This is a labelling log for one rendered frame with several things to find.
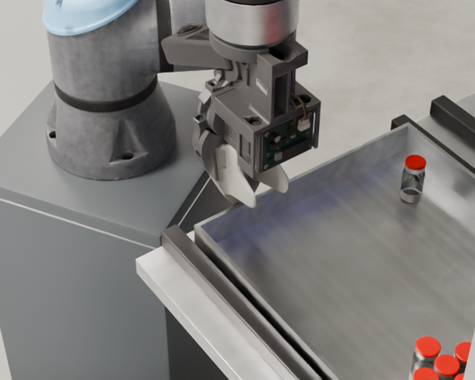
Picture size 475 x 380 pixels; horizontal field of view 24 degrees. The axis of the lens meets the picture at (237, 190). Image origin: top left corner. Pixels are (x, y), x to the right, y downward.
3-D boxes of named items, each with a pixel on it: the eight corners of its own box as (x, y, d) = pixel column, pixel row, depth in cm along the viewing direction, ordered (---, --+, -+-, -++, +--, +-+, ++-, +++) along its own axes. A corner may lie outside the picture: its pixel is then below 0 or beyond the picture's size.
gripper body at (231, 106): (249, 186, 93) (250, 72, 84) (193, 133, 98) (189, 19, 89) (320, 152, 96) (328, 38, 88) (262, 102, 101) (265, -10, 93)
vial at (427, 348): (440, 383, 92) (447, 348, 89) (421, 395, 91) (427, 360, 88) (422, 366, 93) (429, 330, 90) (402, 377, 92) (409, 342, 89)
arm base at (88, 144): (22, 160, 126) (10, 91, 119) (86, 85, 136) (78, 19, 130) (140, 195, 122) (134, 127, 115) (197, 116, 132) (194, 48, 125)
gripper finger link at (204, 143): (203, 187, 99) (200, 111, 93) (193, 178, 100) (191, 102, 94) (245, 167, 101) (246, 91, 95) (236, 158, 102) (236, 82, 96)
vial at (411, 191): (426, 197, 108) (431, 165, 105) (409, 206, 107) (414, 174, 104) (411, 185, 109) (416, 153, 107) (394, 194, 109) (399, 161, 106)
